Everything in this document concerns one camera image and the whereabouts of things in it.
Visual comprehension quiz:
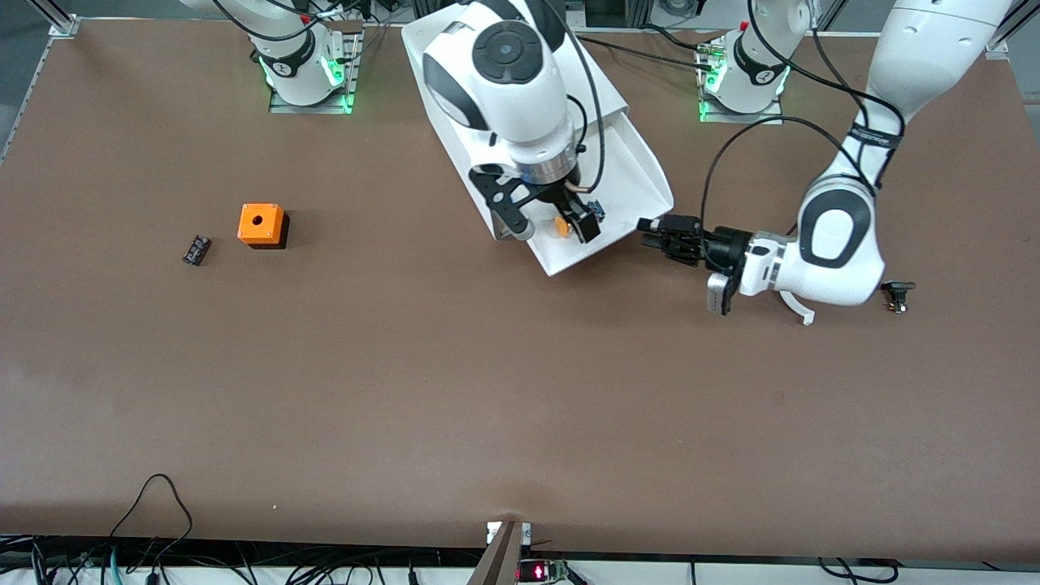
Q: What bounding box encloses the white curved plastic piece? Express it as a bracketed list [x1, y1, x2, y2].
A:
[778, 289, 815, 327]

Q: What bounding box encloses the small device with red light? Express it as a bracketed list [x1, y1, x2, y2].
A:
[517, 559, 570, 584]

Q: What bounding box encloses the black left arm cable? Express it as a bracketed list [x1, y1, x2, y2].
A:
[700, 0, 904, 273]

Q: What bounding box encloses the black cable on table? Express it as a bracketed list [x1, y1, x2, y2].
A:
[575, 23, 716, 74]

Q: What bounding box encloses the orange button enclosure box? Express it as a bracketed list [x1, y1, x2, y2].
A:
[236, 203, 291, 250]

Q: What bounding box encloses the aluminium frame profile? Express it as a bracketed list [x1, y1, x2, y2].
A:
[985, 0, 1040, 58]
[31, 0, 80, 38]

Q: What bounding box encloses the brown camera mount post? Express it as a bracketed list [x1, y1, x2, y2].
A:
[467, 520, 525, 585]

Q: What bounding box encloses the black cable at table edge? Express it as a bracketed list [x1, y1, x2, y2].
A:
[817, 557, 899, 584]

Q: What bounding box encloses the black looped cable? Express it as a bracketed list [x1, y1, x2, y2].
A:
[108, 474, 194, 561]

